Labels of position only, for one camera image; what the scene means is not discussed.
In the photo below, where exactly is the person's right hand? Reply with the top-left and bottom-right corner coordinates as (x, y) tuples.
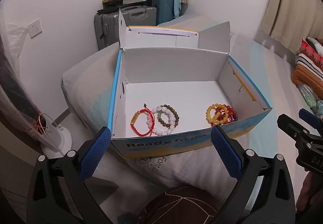
(296, 171), (322, 211)

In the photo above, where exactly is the white and blue cardboard box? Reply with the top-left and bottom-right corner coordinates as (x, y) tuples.
(108, 17), (272, 159)

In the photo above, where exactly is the red cord bracelet gold charm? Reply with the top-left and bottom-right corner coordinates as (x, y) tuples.
(130, 104), (155, 137)

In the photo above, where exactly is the white pink bead bracelet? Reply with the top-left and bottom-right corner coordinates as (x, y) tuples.
(147, 105), (176, 136)

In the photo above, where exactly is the green brown bead bracelet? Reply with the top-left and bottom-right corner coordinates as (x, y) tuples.
(156, 104), (180, 129)

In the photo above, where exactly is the floral blue quilt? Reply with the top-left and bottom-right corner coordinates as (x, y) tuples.
(296, 84), (323, 119)

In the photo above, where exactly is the striped bed sheet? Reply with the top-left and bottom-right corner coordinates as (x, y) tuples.
(61, 16), (307, 200)

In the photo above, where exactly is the red bead bracelet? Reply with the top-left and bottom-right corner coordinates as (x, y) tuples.
(214, 104), (239, 126)

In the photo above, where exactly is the yellow bead bracelet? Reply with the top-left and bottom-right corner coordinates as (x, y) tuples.
(205, 103), (229, 127)

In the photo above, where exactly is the teal hard suitcase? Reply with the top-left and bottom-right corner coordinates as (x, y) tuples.
(152, 0), (182, 25)

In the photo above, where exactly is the dark red round cushion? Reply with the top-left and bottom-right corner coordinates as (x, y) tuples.
(138, 185), (218, 224)

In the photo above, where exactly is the grey hard suitcase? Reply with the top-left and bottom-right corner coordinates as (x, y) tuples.
(93, 5), (158, 51)

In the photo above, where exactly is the striped orange red pillow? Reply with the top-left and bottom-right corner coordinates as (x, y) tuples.
(292, 39), (323, 99)

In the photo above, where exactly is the white standing fan base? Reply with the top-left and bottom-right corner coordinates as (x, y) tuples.
(38, 113), (72, 158)

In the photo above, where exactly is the white wall socket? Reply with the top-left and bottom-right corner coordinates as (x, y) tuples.
(28, 19), (43, 39)

